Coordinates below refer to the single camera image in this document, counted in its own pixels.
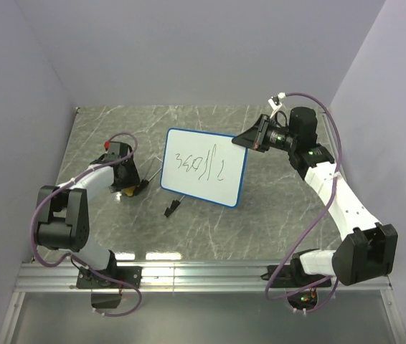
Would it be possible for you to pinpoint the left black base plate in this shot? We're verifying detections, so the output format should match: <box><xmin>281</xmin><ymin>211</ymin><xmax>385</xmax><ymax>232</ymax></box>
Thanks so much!
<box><xmin>75</xmin><ymin>266</ymin><xmax>142</xmax><ymax>290</ymax></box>

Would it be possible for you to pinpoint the aluminium side rail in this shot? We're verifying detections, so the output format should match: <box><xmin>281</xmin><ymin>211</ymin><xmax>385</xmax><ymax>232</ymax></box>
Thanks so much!
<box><xmin>319</xmin><ymin>110</ymin><xmax>378</xmax><ymax>242</ymax></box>

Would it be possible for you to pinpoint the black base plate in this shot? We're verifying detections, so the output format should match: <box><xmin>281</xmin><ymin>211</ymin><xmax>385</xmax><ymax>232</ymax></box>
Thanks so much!
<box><xmin>75</xmin><ymin>266</ymin><xmax>142</xmax><ymax>290</ymax></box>
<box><xmin>260</xmin><ymin>264</ymin><xmax>331</xmax><ymax>289</ymax></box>

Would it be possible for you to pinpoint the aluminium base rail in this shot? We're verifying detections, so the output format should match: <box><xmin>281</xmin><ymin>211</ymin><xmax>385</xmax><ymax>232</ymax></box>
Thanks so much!
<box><xmin>14</xmin><ymin>260</ymin><xmax>393</xmax><ymax>293</ymax></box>

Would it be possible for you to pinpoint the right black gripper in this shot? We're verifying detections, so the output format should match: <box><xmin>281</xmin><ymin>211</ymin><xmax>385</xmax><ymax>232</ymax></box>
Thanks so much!
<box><xmin>232</xmin><ymin>115</ymin><xmax>298</xmax><ymax>153</ymax></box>

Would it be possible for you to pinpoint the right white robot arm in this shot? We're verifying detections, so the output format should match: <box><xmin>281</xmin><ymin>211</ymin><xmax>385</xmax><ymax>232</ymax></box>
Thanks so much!
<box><xmin>232</xmin><ymin>107</ymin><xmax>398</xmax><ymax>287</ymax></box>

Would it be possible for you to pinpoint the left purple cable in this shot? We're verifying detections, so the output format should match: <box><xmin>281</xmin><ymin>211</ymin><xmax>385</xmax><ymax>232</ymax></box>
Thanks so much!
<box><xmin>29</xmin><ymin>133</ymin><xmax>143</xmax><ymax>317</ymax></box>

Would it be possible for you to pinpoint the blue framed whiteboard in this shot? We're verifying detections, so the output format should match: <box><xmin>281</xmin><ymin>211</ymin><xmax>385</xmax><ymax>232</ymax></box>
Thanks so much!
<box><xmin>160</xmin><ymin>128</ymin><xmax>247</xmax><ymax>208</ymax></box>

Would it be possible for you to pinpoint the yellow eraser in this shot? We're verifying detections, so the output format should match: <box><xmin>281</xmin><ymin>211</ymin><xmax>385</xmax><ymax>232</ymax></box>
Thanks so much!
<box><xmin>123</xmin><ymin>186</ymin><xmax>136</xmax><ymax>197</ymax></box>

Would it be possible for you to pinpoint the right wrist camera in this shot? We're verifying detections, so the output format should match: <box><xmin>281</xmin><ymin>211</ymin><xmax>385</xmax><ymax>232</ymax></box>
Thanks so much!
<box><xmin>268</xmin><ymin>92</ymin><xmax>286</xmax><ymax>115</ymax></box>

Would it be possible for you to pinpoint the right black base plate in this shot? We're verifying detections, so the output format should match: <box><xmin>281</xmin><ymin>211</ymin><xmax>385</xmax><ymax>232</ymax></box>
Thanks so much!
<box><xmin>260</xmin><ymin>264</ymin><xmax>331</xmax><ymax>289</ymax></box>

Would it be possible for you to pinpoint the purple cable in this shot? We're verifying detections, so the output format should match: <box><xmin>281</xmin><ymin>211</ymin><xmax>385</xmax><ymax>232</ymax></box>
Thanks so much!
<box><xmin>264</xmin><ymin>92</ymin><xmax>344</xmax><ymax>315</ymax></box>
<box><xmin>29</xmin><ymin>133</ymin><xmax>143</xmax><ymax>317</ymax></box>

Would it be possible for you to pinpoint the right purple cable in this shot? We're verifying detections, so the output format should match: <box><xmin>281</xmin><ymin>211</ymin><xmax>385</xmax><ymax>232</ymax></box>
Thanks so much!
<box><xmin>264</xmin><ymin>92</ymin><xmax>344</xmax><ymax>315</ymax></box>

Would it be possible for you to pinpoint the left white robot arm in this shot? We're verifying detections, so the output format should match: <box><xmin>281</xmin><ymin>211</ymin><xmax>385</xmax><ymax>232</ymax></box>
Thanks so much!
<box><xmin>31</xmin><ymin>141</ymin><xmax>141</xmax><ymax>288</ymax></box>

